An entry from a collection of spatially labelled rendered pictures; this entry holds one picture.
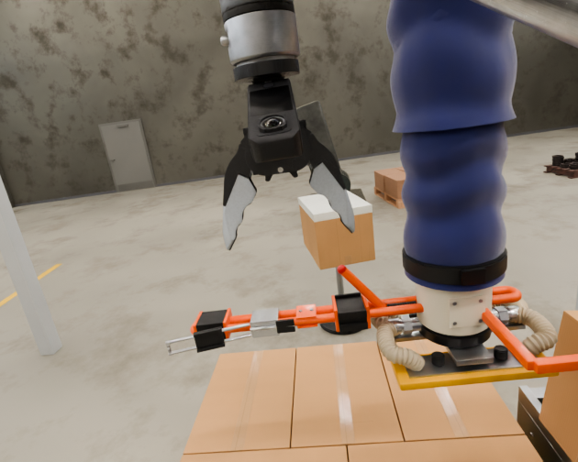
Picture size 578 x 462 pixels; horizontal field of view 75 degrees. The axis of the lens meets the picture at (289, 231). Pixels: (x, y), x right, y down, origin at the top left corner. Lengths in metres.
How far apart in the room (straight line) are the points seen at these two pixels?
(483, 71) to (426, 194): 0.24
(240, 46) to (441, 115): 0.47
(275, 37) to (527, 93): 14.39
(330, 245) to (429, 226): 1.76
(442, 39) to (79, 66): 13.26
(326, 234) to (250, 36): 2.19
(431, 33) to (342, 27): 12.02
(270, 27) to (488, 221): 0.61
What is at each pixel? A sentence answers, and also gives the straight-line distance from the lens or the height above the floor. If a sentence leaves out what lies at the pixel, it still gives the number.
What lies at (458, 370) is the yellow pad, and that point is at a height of 1.08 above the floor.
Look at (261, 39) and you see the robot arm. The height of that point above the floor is 1.74.
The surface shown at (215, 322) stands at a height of 1.20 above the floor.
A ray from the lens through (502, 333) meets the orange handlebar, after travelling 0.89.
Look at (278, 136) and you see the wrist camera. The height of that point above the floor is 1.65.
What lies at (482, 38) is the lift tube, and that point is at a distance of 0.81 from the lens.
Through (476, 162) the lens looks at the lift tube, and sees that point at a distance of 0.83.
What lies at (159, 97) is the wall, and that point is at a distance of 12.91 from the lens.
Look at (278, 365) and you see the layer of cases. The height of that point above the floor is 0.54.
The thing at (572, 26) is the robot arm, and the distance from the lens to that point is 0.32.
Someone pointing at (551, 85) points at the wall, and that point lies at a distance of 15.15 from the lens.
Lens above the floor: 1.67
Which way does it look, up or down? 17 degrees down
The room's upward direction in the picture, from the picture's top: 8 degrees counter-clockwise
